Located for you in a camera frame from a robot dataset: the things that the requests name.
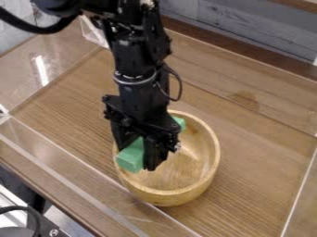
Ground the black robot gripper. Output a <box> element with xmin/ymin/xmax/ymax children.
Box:
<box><xmin>101</xmin><ymin>78</ymin><xmax>175</xmax><ymax>171</ymax></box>

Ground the green rectangular block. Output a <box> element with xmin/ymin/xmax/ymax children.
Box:
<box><xmin>113</xmin><ymin>114</ymin><xmax>186</xmax><ymax>173</ymax></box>

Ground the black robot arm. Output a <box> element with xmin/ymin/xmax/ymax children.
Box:
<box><xmin>33</xmin><ymin>0</ymin><xmax>180</xmax><ymax>171</ymax></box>

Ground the brown wooden bowl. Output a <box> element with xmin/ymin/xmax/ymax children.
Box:
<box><xmin>112</xmin><ymin>110</ymin><xmax>220</xmax><ymax>206</ymax></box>

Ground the clear acrylic tray wall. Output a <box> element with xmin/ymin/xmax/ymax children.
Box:
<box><xmin>0</xmin><ymin>115</ymin><xmax>199</xmax><ymax>237</ymax></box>

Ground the clear acrylic corner bracket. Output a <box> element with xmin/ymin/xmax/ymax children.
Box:
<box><xmin>79</xmin><ymin>16</ymin><xmax>108</xmax><ymax>49</ymax></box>

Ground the black metal table frame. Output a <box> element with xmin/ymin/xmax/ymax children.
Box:
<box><xmin>0</xmin><ymin>165</ymin><xmax>69</xmax><ymax>237</ymax></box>

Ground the black cable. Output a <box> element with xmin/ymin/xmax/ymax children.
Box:
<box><xmin>0</xmin><ymin>6</ymin><xmax>79</xmax><ymax>35</ymax></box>

